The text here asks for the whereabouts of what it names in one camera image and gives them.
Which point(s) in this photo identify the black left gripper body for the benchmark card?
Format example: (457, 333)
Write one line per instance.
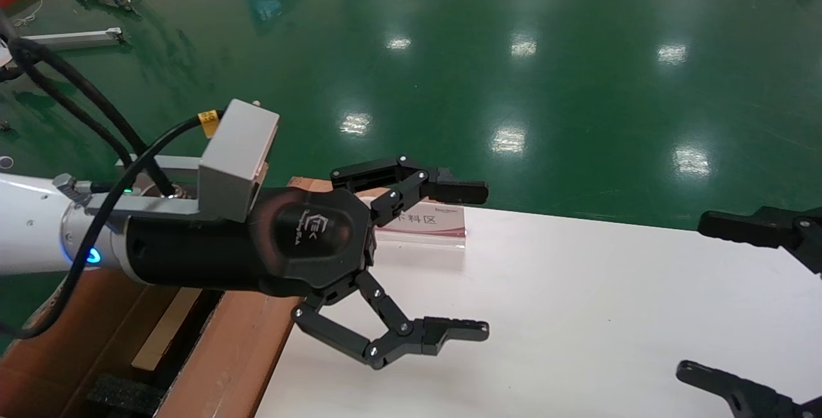
(192, 251)

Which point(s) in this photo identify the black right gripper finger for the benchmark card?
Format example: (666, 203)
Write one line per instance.
(745, 395)
(738, 225)

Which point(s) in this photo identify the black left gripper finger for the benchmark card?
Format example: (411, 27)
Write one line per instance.
(392, 341)
(411, 180)

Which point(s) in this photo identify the small cardboard box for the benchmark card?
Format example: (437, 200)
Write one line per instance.
(164, 334)

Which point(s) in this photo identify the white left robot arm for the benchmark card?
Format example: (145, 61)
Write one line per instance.
(32, 225)

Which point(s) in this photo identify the large cardboard box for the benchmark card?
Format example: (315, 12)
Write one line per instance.
(237, 354)

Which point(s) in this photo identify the clear acrylic sign holder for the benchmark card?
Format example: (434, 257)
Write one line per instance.
(437, 225)

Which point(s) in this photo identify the black foam block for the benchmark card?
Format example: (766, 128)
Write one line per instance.
(122, 399)

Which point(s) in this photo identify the small round floor disc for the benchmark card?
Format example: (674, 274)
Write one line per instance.
(5, 162)

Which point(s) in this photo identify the grey metal stand leg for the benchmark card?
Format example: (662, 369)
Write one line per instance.
(70, 37)

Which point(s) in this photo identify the grey metal camera bracket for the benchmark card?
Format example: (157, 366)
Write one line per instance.
(157, 203)

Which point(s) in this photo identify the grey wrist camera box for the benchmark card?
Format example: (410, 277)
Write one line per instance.
(237, 161)

